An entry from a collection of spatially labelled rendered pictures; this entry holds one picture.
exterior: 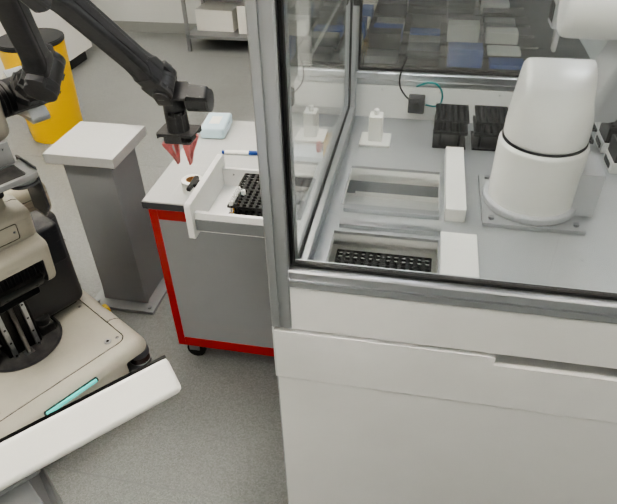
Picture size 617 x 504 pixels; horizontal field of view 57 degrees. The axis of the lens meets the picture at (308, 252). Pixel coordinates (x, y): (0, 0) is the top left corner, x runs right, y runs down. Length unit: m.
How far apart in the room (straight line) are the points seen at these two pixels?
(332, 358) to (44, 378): 1.19
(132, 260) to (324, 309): 1.54
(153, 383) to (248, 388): 1.51
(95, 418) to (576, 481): 1.03
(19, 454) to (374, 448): 0.84
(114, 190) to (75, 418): 1.65
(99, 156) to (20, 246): 0.60
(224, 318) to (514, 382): 1.24
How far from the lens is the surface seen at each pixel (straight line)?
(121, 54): 1.34
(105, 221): 2.42
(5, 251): 1.75
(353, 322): 1.07
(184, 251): 1.97
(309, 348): 1.13
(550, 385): 1.17
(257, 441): 2.10
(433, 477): 1.44
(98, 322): 2.22
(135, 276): 2.55
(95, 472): 2.16
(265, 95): 0.85
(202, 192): 1.59
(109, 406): 0.73
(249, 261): 1.91
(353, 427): 1.31
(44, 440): 0.73
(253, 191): 1.60
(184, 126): 1.51
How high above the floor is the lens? 1.73
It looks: 38 degrees down
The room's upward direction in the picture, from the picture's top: 2 degrees counter-clockwise
